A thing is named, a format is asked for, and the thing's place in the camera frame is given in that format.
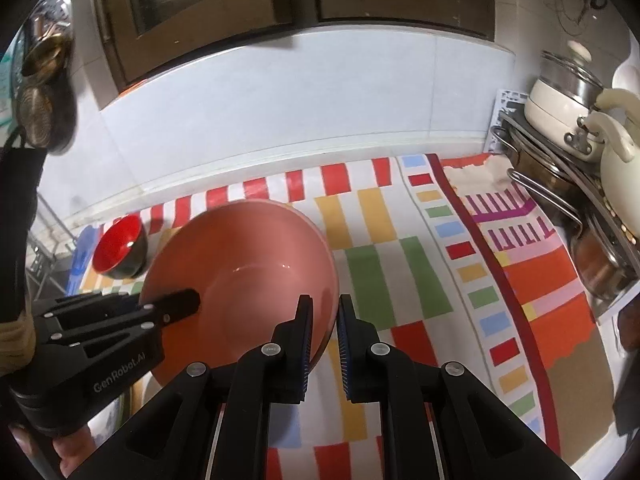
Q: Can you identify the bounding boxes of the steel pots on rack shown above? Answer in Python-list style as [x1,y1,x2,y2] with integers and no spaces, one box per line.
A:
[487,110,640,318]

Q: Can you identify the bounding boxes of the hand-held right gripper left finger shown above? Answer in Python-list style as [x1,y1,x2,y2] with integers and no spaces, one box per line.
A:
[95,294,315,480]

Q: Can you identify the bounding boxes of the cream enamel kettle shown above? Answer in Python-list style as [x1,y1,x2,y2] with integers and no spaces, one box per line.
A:
[582,87,640,211]

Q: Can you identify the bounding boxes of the steel pot with wire handles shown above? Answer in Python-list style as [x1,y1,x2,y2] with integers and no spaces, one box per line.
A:
[492,120,586,222]

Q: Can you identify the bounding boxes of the metal wire rack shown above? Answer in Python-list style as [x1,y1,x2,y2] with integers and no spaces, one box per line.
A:
[26,194,77,292]

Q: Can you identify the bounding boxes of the dark round hanging strainer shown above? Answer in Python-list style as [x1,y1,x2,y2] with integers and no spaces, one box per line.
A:
[16,81,79,155]

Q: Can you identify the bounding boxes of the brown wall cabinet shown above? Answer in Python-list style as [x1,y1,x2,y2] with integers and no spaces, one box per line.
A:
[92,0,506,108]

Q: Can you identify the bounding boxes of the pink bowl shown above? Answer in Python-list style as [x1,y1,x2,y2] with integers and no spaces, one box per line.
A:
[141,200,340,388]

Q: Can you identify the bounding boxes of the person's left hand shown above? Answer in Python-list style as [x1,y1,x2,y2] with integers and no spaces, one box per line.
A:
[50,422,101,480]

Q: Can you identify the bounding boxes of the cream pot with steel steamer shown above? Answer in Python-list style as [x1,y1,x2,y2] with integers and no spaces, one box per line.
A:
[524,40,606,162]

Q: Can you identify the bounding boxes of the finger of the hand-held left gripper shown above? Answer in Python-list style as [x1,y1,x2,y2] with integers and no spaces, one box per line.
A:
[32,287,202,333]
[41,320,168,362]

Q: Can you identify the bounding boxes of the blue plastic item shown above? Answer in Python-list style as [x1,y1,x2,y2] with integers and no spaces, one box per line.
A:
[67,225,103,295]

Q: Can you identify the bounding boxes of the white patterned trivet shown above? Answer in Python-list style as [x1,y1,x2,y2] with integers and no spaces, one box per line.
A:
[487,89,531,153]

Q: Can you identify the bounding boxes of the black box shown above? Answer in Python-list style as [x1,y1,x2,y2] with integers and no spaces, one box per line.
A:
[614,360,640,436]

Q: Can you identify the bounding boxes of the red and black bowl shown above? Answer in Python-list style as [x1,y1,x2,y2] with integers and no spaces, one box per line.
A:
[92,214,149,279]

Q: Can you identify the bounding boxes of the brass hanging pan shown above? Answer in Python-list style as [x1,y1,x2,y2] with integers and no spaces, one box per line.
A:
[21,34,72,79]

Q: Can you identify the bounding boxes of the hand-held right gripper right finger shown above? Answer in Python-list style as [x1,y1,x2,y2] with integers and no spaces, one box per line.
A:
[336,294,581,480]

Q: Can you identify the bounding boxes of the copper-toned steel pot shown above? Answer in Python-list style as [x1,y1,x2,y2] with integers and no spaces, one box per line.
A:
[570,215,633,301]

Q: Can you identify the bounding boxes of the colourful striped printed cloth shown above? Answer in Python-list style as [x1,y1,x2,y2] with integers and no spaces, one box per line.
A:
[65,152,616,480]

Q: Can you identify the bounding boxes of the person's left forearm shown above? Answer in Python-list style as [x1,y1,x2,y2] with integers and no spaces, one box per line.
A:
[0,317,37,378]

